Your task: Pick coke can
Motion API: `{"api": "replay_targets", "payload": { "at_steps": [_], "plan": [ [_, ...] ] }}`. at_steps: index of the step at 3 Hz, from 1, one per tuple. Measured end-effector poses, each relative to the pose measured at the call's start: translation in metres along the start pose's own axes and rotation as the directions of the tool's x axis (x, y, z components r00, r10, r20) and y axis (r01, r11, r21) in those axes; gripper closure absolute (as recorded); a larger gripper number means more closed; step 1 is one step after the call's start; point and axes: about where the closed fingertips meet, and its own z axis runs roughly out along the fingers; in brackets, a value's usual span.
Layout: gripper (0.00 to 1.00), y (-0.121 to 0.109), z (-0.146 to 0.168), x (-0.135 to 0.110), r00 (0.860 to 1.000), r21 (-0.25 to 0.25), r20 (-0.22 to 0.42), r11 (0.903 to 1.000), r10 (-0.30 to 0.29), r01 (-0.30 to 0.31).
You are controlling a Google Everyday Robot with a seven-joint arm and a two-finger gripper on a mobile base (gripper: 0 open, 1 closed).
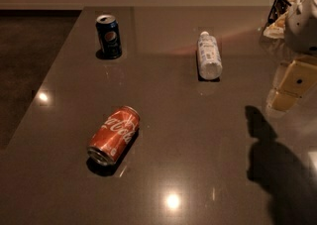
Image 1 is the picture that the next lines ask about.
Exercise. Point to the blue Pepsi can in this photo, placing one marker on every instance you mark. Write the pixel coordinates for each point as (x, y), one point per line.
(109, 37)

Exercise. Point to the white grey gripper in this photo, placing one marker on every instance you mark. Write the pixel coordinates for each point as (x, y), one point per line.
(302, 27)

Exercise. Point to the black wire basket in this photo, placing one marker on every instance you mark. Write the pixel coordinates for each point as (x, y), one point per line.
(278, 8)

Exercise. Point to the crumpled white snack bag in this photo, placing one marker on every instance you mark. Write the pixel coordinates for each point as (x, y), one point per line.
(277, 28)

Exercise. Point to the clear plastic water bottle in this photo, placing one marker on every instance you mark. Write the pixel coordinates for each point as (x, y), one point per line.
(208, 57)

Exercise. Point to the red Coca-Cola can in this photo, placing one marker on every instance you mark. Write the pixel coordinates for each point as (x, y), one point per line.
(111, 140)

